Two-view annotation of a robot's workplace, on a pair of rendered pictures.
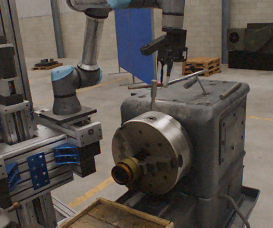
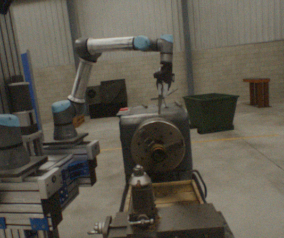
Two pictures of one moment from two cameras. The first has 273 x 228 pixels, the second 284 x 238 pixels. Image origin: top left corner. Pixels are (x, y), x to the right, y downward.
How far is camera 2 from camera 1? 0.85 m
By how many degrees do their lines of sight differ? 30
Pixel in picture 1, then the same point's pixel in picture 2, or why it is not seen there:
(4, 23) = (14, 66)
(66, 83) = (68, 113)
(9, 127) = (32, 153)
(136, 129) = (152, 127)
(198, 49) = not seen: hidden behind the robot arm
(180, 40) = (170, 69)
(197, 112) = (178, 114)
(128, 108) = (127, 122)
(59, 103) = (64, 130)
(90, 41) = (84, 80)
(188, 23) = (47, 86)
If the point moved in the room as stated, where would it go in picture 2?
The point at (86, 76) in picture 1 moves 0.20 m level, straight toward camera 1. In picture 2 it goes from (78, 108) to (95, 108)
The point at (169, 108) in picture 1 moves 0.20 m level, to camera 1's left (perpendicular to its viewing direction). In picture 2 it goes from (158, 115) to (130, 121)
